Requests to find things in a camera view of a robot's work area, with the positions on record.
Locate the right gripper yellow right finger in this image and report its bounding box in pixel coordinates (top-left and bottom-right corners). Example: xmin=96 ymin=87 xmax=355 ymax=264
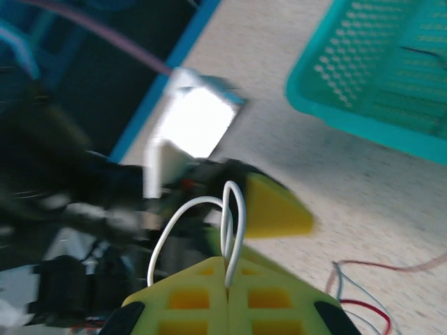
xmin=226 ymin=245 xmax=362 ymax=335

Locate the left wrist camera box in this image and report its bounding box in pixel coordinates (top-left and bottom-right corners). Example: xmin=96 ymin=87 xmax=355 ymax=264
xmin=143 ymin=66 xmax=248 ymax=198

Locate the teal plastic basket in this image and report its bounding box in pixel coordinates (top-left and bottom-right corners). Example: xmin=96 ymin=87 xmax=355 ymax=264
xmin=284 ymin=0 xmax=447 ymax=165

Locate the long thin red wire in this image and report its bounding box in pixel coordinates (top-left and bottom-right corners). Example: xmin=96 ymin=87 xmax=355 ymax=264
xmin=324 ymin=251 xmax=447 ymax=334

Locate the thin black wire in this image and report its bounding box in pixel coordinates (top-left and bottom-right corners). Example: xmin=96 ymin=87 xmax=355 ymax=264
xmin=397 ymin=44 xmax=447 ymax=62

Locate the white wire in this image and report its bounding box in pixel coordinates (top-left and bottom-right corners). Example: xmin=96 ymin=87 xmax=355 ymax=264
xmin=147 ymin=180 xmax=247 ymax=291

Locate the thin blue wire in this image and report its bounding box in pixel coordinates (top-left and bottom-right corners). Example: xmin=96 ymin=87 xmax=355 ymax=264
xmin=337 ymin=270 xmax=397 ymax=335

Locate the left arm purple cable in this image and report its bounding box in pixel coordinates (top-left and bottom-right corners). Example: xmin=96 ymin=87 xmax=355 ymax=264
xmin=20 ymin=0 xmax=174 ymax=76

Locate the thin grey wire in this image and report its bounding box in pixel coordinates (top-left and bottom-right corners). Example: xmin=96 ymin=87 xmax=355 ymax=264
xmin=330 ymin=260 xmax=345 ymax=303

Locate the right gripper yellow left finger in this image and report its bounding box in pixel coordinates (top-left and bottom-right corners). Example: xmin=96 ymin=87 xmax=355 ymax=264
xmin=103 ymin=256 xmax=230 ymax=335

